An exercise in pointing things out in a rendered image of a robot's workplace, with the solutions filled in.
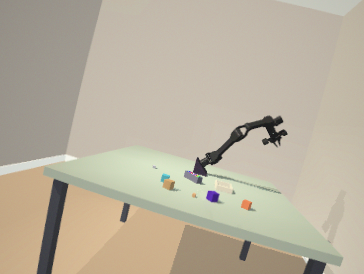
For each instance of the teal cube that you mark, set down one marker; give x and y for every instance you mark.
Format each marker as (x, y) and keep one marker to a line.
(164, 176)

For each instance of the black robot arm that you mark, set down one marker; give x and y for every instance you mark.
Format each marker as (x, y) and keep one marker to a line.
(236, 136)

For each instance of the tan cube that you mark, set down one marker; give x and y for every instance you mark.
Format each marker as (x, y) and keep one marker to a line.
(168, 184)

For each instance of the orange cube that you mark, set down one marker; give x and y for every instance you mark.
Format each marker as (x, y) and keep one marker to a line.
(246, 204)

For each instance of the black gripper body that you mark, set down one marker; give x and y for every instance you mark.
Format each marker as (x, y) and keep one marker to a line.
(266, 141)

